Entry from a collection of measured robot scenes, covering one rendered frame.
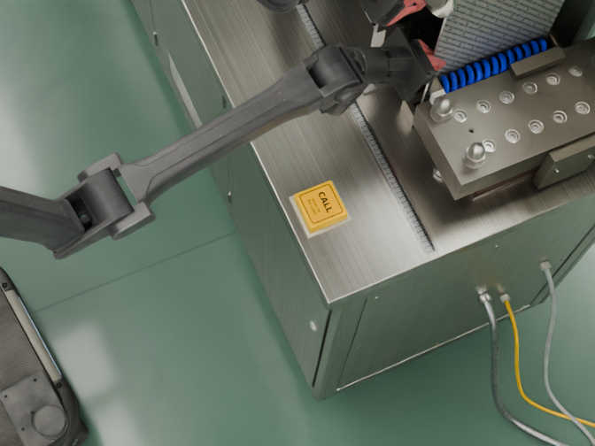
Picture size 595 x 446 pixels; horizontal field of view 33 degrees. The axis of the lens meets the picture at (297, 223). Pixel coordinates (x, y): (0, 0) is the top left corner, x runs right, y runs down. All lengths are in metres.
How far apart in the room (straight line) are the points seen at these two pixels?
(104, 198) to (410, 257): 0.55
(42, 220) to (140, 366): 1.27
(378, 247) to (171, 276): 1.03
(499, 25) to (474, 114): 0.15
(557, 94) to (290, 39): 0.49
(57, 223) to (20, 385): 0.97
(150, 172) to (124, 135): 1.37
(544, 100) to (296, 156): 0.43
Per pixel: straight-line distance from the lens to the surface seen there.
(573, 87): 1.78
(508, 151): 1.69
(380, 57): 1.57
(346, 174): 1.77
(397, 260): 1.72
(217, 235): 2.69
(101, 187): 1.47
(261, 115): 1.48
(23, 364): 2.39
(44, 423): 2.26
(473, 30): 1.66
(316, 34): 1.91
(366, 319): 1.91
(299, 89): 1.49
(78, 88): 2.92
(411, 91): 1.62
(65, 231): 1.44
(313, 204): 1.72
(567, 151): 1.73
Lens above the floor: 2.49
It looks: 67 degrees down
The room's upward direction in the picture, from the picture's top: 6 degrees clockwise
